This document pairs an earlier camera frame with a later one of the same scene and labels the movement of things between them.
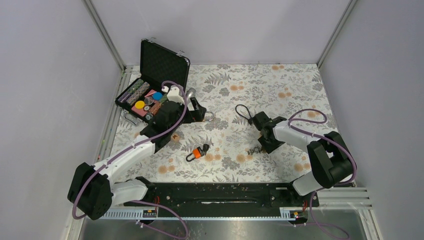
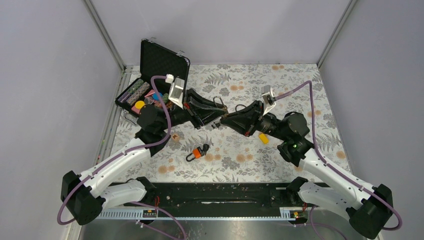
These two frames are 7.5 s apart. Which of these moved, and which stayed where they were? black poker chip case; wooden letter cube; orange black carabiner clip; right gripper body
Moved: right gripper body
Stayed: wooden letter cube; black poker chip case; orange black carabiner clip
